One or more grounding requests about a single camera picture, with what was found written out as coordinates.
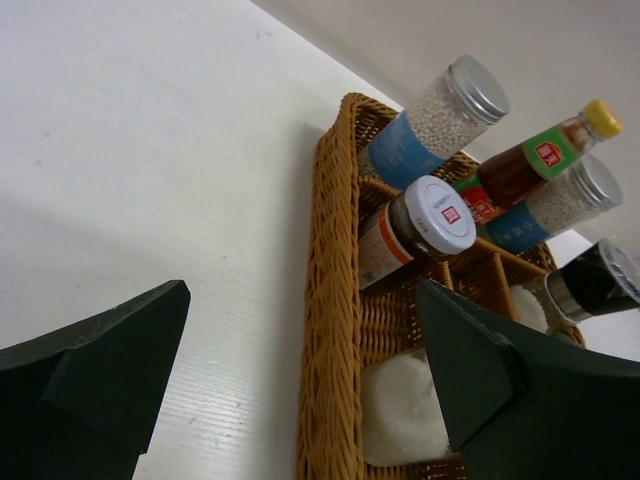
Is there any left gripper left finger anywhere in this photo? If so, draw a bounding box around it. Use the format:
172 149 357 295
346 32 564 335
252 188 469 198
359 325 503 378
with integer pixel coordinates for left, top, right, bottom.
1 280 190 479

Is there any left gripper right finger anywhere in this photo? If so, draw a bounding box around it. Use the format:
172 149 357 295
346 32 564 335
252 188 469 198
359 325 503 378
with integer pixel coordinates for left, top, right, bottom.
416 280 639 479

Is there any black knob salt grinder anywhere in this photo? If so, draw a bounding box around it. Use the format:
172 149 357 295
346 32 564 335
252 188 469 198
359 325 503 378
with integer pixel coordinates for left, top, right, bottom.
361 347 453 467

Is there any black top salt grinder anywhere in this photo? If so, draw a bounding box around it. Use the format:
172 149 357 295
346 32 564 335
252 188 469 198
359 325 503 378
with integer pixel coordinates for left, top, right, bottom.
510 239 639 338

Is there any white lid sauce jar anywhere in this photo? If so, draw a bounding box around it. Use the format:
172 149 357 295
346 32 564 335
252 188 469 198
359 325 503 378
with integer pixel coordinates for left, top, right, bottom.
358 175 477 294

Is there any yellow cap sauce bottle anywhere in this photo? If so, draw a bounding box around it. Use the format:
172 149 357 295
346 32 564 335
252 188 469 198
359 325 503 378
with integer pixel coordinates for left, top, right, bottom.
454 99 624 226

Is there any blue label pepper jar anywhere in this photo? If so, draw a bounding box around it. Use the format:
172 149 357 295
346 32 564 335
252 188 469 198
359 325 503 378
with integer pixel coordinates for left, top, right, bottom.
358 55 510 190
478 154 623 255

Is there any brown wicker organizer tray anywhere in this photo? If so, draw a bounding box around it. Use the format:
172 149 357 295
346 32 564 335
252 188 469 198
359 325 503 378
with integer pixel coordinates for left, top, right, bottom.
296 93 557 479

